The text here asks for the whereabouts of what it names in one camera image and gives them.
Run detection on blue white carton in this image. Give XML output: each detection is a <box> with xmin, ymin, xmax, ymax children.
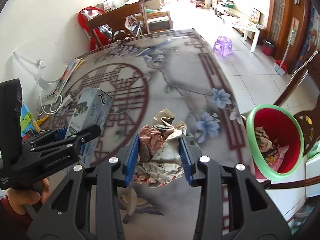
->
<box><xmin>64</xmin><ymin>87</ymin><xmax>115</xmax><ymax>167</ymax></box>

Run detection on newspaper ball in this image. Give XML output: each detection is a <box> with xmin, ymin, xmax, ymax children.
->
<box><xmin>133</xmin><ymin>108</ymin><xmax>187</xmax><ymax>187</ymax></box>

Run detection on red green trash bin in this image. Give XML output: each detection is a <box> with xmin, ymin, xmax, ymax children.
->
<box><xmin>246</xmin><ymin>105</ymin><xmax>304</xmax><ymax>181</ymax></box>

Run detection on left hand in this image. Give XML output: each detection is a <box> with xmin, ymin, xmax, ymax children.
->
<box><xmin>7</xmin><ymin>178</ymin><xmax>50</xmax><ymax>215</ymax></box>

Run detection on yellow plastic tool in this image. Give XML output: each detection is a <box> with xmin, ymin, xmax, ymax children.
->
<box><xmin>36</xmin><ymin>115</ymin><xmax>49</xmax><ymax>126</ymax></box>

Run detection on blue toy block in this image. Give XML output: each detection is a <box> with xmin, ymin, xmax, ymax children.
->
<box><xmin>20</xmin><ymin>101</ymin><xmax>41</xmax><ymax>140</ymax></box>

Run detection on white usb charger plug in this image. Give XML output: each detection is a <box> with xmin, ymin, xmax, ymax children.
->
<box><xmin>61</xmin><ymin>95</ymin><xmax>73</xmax><ymax>107</ymax></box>

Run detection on white desk lamp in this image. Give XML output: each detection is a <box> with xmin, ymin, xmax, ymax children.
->
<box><xmin>13</xmin><ymin>51</ymin><xmax>65</xmax><ymax>93</ymax></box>

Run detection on stack of magazines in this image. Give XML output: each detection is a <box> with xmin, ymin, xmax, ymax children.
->
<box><xmin>44</xmin><ymin>59</ymin><xmax>85</xmax><ymax>101</ymax></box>

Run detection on red bag on chair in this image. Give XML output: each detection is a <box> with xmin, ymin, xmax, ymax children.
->
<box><xmin>78</xmin><ymin>6</ymin><xmax>110</xmax><ymax>51</ymax></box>

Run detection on wooden chair far side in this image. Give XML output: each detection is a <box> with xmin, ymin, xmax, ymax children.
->
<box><xmin>92</xmin><ymin>0</ymin><xmax>150</xmax><ymax>43</ymax></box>

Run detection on wooden chair near bin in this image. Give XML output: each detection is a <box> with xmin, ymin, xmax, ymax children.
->
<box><xmin>260</xmin><ymin>49</ymin><xmax>320</xmax><ymax>190</ymax></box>

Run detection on dustpan with broom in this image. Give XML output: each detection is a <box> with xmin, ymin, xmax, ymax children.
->
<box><xmin>273</xmin><ymin>29</ymin><xmax>295</xmax><ymax>76</ymax></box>

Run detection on wooden sofa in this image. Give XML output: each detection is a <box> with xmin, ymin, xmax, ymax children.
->
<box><xmin>127</xmin><ymin>0</ymin><xmax>173</xmax><ymax>33</ymax></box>

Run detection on purple plastic stool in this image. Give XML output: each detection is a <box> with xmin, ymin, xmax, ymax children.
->
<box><xmin>213</xmin><ymin>36</ymin><xmax>233</xmax><ymax>57</ymax></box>

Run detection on red small waste bin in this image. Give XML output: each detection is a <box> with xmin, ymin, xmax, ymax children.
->
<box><xmin>262</xmin><ymin>39</ymin><xmax>275</xmax><ymax>56</ymax></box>

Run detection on white coffee table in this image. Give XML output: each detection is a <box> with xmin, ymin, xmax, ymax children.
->
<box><xmin>222</xmin><ymin>15</ymin><xmax>266</xmax><ymax>53</ymax></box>

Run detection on white charger cable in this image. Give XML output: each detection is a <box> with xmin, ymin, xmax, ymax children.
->
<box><xmin>36</xmin><ymin>89</ymin><xmax>73</xmax><ymax>116</ymax></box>

